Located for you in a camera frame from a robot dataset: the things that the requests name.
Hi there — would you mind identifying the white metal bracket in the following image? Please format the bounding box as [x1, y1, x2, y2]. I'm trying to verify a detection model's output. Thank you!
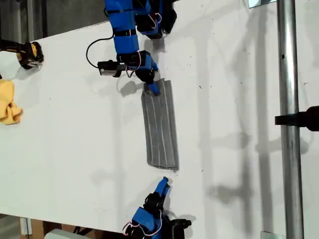
[19, 218, 32, 236]

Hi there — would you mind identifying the grey white-striped towel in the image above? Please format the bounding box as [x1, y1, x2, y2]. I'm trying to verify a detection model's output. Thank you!
[141, 78, 179, 171]

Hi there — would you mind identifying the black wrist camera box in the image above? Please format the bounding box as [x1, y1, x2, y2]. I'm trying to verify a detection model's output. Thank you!
[170, 219, 192, 239]
[97, 60, 118, 77]

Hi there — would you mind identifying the black camera stalk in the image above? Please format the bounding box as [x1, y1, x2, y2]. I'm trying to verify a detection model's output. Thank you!
[113, 62, 128, 78]

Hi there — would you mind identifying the brown cardboard box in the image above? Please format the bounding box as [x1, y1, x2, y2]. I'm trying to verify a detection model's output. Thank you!
[29, 219, 125, 239]

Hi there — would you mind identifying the black clamp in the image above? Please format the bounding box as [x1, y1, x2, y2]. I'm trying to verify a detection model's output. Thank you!
[275, 106, 319, 132]

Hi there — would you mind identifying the steel post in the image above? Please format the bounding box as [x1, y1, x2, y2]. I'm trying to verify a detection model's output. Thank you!
[276, 0, 305, 239]

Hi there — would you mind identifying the black camera cable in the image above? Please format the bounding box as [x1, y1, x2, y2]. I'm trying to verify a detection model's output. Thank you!
[86, 37, 115, 68]

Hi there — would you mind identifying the white plastic box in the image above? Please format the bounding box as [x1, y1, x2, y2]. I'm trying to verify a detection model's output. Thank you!
[44, 228, 75, 239]

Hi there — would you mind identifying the yellow cloth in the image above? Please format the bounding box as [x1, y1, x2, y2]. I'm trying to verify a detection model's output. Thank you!
[0, 79, 23, 125]

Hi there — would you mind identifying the yellow black power tool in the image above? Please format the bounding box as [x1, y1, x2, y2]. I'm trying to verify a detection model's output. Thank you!
[0, 38, 45, 70]

